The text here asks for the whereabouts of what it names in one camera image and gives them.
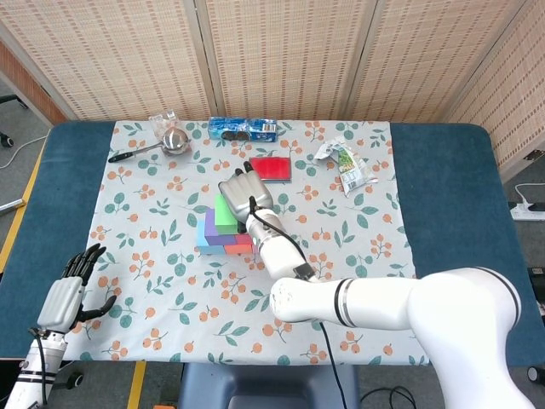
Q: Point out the bamboo folding screen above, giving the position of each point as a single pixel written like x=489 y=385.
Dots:
x=277 y=55

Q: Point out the orange foam cube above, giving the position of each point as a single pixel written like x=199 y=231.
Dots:
x=238 y=250

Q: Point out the grey metal bar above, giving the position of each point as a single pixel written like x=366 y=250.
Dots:
x=10 y=207

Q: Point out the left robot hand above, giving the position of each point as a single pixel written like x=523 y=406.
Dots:
x=61 y=300

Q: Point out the blue cookie package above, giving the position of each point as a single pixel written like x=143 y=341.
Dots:
x=242 y=128

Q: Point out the black office chair base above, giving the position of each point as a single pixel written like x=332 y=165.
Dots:
x=9 y=100

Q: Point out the white power strip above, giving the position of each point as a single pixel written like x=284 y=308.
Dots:
x=528 y=211

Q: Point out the red foam cube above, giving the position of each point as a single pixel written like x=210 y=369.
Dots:
x=243 y=238

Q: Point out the purple foam cube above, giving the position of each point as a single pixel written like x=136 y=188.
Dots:
x=215 y=236

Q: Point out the red flat case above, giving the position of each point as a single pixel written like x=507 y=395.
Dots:
x=274 y=169

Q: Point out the green foam cube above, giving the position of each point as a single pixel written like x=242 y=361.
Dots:
x=223 y=215

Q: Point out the black caster wheel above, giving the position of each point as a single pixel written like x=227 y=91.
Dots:
x=74 y=378
x=535 y=374

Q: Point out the floral print tablecloth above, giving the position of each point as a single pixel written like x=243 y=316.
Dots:
x=255 y=307

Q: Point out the crumpled green white snack bag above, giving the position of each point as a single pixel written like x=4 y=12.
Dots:
x=349 y=168

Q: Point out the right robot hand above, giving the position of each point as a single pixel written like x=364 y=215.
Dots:
x=247 y=194

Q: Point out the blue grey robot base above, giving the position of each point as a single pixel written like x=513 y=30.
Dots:
x=268 y=383

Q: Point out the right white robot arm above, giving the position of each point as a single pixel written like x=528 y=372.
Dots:
x=447 y=307

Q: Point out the light blue foam cube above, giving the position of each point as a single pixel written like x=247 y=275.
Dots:
x=210 y=250

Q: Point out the dark blue table cover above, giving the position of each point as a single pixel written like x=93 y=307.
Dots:
x=447 y=191

